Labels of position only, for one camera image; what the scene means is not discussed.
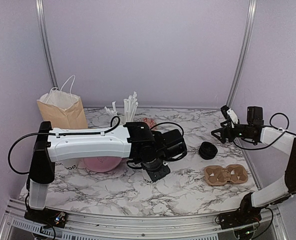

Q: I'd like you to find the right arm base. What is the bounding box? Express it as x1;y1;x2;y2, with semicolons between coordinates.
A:
215;193;262;230

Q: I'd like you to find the brown paper bag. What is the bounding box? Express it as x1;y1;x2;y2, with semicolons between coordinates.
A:
36;74;88;130

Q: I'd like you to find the red patterned bowl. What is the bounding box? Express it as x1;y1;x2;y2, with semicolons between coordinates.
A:
138;117;156;128

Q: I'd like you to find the white paper coffee cup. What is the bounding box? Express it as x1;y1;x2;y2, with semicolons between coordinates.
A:
142;170;159;185

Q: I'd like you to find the cardboard cup carrier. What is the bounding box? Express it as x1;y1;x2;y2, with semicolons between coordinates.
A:
204;164;248;187

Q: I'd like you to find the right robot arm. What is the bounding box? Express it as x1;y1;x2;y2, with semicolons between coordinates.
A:
211;105;296;224

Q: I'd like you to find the stack of white paper cups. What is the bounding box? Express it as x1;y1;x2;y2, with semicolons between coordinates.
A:
62;161;78;171

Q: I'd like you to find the pink plate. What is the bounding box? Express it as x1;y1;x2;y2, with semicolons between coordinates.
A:
83;156;122;173

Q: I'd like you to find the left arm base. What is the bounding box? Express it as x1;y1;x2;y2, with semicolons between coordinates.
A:
24;208;68;228

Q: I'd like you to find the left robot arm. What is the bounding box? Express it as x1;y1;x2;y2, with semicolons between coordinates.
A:
15;121;187;228

